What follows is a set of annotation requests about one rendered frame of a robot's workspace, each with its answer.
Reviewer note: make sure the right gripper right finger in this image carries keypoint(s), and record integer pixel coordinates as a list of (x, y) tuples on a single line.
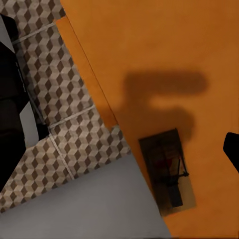
[(231, 148)]

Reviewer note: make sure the cabinet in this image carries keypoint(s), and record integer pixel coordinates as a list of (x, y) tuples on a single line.
[(156, 65)]

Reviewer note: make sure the mousetrap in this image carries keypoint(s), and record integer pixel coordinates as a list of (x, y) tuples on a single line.
[(168, 174)]

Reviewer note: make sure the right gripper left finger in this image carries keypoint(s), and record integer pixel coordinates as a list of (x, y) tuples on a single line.
[(12, 148)]

